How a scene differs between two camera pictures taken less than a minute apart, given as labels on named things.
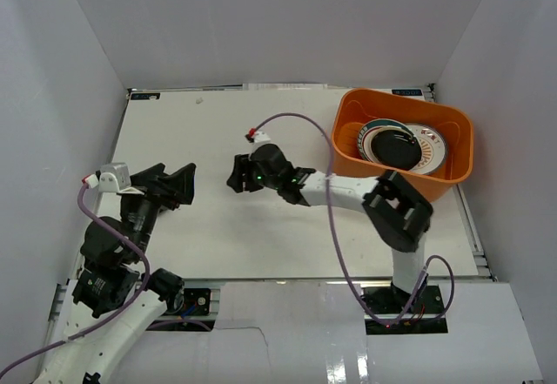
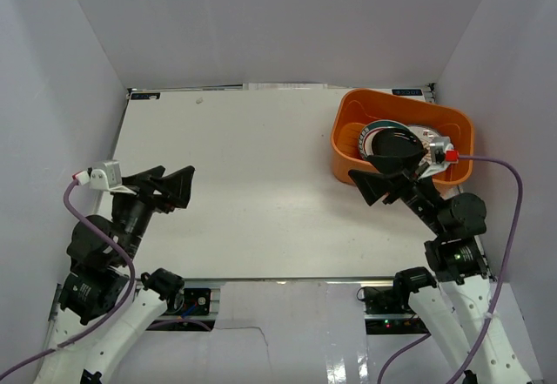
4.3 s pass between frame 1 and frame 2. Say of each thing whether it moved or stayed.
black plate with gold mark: stayed
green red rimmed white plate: stayed
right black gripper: moved
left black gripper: stayed
